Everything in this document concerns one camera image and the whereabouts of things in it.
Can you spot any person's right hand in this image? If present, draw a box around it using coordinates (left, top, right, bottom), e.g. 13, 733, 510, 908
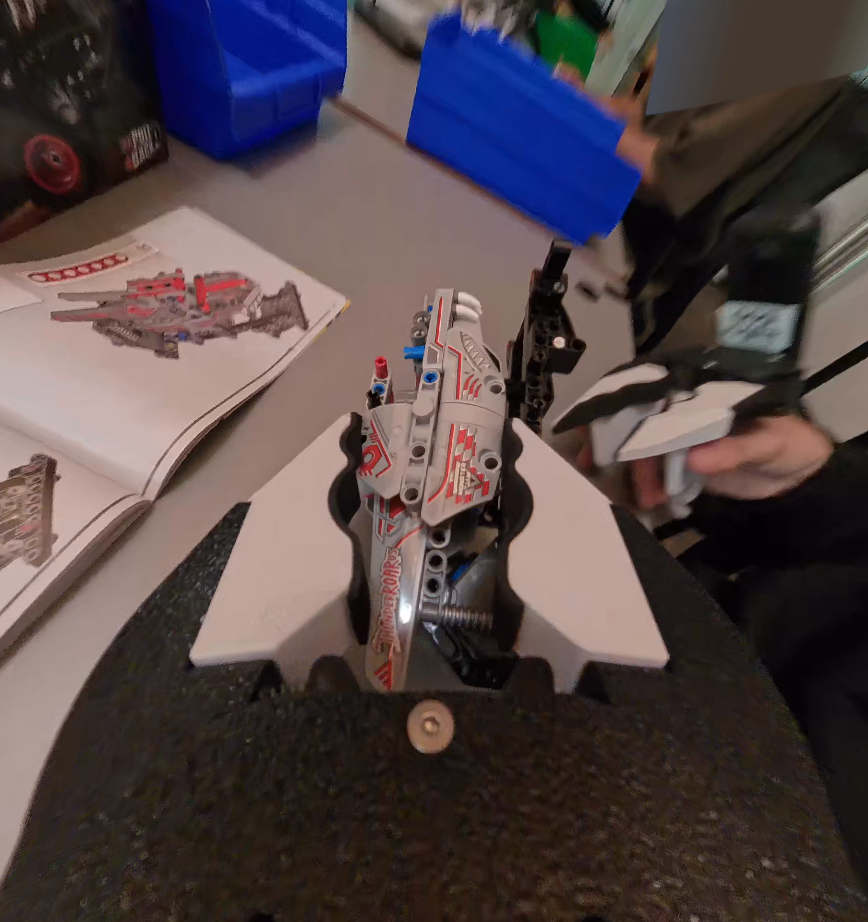
627, 420, 836, 521

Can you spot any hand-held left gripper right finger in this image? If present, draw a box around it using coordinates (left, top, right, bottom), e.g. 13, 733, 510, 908
495, 418, 671, 694

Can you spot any black toy set box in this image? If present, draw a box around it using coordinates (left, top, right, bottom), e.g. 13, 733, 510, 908
0, 0, 170, 239

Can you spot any white instruction booklet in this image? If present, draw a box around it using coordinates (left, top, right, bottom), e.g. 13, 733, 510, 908
0, 205, 352, 685

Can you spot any person's right forearm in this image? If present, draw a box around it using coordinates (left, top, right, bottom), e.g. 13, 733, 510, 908
693, 439, 868, 592

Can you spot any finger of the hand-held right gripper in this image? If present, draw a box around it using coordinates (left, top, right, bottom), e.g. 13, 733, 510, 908
616, 380, 768, 465
551, 362, 676, 435

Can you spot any blue storage bin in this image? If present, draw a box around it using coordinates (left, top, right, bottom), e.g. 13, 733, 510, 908
405, 11, 644, 244
146, 0, 349, 161

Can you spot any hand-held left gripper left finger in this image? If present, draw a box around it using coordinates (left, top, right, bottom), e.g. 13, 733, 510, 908
189, 414, 372, 669

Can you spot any grey black toy brick model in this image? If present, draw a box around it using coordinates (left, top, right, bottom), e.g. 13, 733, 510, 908
358, 241, 586, 692

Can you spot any green storage bin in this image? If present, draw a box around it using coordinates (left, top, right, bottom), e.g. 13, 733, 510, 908
535, 7, 599, 82

